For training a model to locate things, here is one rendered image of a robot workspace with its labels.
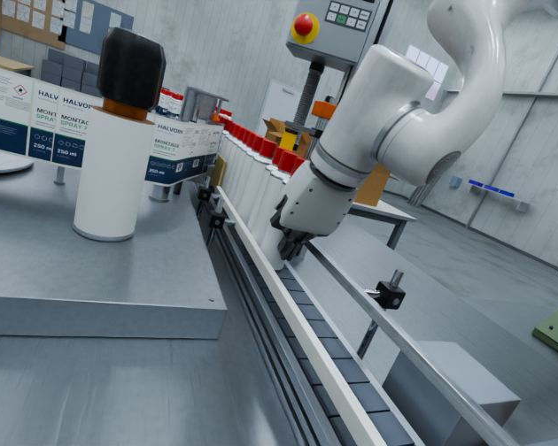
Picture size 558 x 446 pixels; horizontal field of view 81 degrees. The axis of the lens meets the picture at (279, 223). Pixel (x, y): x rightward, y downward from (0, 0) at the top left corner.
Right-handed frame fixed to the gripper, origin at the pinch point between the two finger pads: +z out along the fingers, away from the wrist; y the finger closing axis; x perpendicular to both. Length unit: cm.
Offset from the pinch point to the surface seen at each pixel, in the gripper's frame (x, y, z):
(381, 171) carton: -135, -130, 39
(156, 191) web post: -26.9, 20.0, 14.3
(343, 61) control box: -32.8, -10.0, -24.7
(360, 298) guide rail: 15.2, -3.1, -7.0
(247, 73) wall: -873, -204, 198
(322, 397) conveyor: 24.9, 3.7, -2.3
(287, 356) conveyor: 19.2, 5.3, 0.0
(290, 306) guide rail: 13.4, 4.2, -1.8
